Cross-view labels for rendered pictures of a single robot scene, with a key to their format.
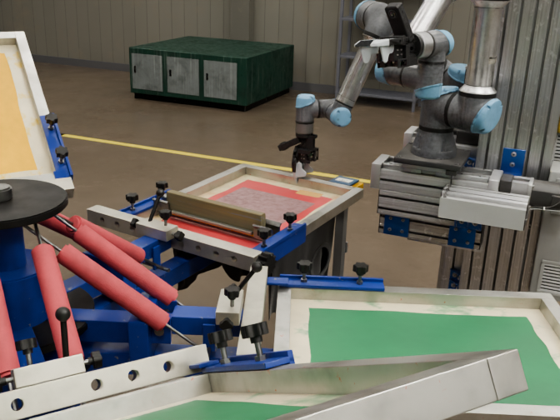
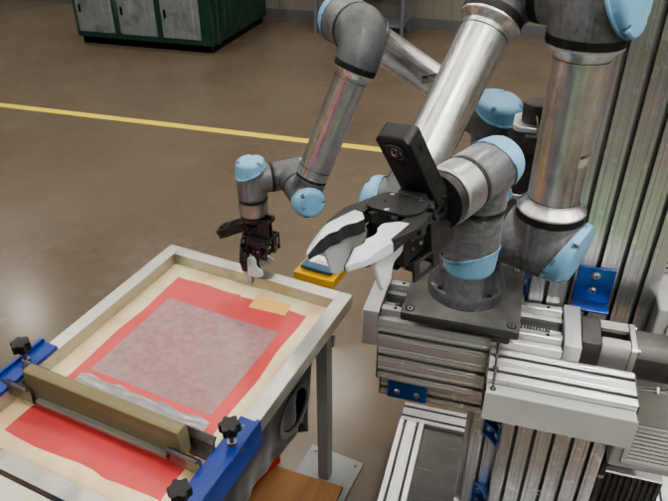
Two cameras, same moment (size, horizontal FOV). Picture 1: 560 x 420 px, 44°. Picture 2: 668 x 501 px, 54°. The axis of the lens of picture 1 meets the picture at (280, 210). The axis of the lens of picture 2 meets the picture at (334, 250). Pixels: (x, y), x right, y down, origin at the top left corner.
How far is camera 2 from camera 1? 1.29 m
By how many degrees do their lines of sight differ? 13
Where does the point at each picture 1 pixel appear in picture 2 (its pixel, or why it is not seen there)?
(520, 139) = (608, 253)
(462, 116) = (523, 255)
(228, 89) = (191, 28)
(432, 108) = not seen: hidden behind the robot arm
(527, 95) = (627, 187)
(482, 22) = (572, 93)
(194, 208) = (71, 403)
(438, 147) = (477, 292)
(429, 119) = not seen: hidden behind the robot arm
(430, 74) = (477, 239)
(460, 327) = not seen: outside the picture
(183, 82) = (138, 21)
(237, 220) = (140, 431)
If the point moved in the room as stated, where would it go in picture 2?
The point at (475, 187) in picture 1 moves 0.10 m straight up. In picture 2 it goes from (540, 355) to (549, 314)
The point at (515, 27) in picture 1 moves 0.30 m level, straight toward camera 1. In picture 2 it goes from (614, 72) to (645, 137)
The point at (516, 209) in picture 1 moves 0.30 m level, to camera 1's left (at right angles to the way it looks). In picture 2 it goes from (620, 419) to (452, 432)
